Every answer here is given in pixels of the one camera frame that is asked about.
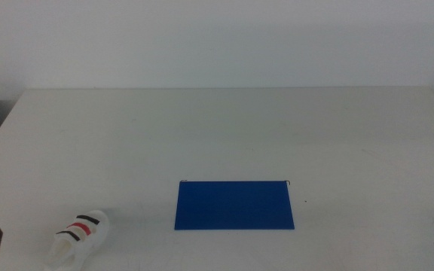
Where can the blue rectangular mat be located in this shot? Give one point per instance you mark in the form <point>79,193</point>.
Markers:
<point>234,205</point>

